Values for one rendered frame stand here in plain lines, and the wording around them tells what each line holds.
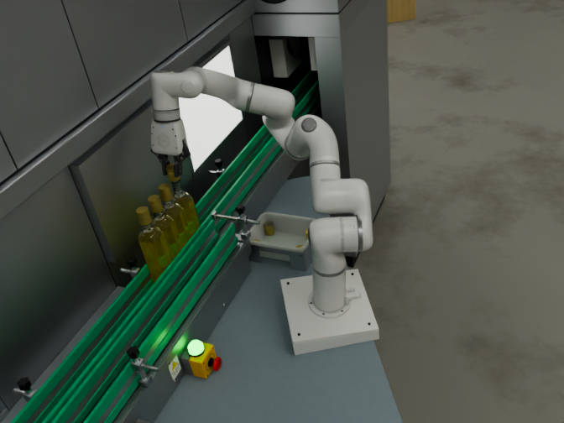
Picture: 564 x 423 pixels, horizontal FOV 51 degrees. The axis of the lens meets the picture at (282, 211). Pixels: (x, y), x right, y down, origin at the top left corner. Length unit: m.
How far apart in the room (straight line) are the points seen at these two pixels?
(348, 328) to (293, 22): 1.28
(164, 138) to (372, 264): 1.66
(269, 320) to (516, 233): 1.83
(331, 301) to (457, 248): 1.60
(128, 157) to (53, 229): 0.32
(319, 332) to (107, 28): 1.03
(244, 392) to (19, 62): 1.01
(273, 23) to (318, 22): 0.20
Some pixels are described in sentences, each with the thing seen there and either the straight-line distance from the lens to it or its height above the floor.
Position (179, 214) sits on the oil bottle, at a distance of 1.78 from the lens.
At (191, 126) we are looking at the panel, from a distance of 2.08.
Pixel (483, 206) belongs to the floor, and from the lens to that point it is 3.51.
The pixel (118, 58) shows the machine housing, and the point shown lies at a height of 1.49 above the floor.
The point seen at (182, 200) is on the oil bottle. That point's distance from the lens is 1.80.
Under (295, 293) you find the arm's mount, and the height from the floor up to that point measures 0.82.
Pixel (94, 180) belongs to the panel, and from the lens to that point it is 1.69.
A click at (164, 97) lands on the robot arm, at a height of 1.41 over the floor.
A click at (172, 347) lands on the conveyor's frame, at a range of 1.65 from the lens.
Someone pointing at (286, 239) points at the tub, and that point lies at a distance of 2.07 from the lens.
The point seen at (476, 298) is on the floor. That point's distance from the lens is 2.94.
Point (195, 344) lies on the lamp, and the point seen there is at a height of 0.85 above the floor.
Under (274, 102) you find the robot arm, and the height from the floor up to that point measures 1.35.
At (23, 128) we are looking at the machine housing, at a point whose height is 1.48.
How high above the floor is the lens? 2.06
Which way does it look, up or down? 36 degrees down
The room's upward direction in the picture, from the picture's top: 9 degrees counter-clockwise
